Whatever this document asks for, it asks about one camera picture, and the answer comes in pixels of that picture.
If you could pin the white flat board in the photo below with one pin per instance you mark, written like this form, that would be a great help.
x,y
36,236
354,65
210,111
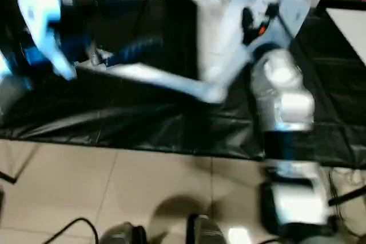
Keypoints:
x,y
350,29

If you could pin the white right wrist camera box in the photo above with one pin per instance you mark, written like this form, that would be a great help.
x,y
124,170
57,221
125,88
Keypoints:
x,y
288,15

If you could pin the black metal stand foot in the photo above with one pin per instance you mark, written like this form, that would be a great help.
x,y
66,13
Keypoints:
x,y
17,169
347,196

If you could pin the black padded work mat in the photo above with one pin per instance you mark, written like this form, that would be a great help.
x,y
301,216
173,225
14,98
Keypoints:
x,y
143,112

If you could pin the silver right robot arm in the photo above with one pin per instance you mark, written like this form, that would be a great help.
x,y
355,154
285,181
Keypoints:
x,y
288,98

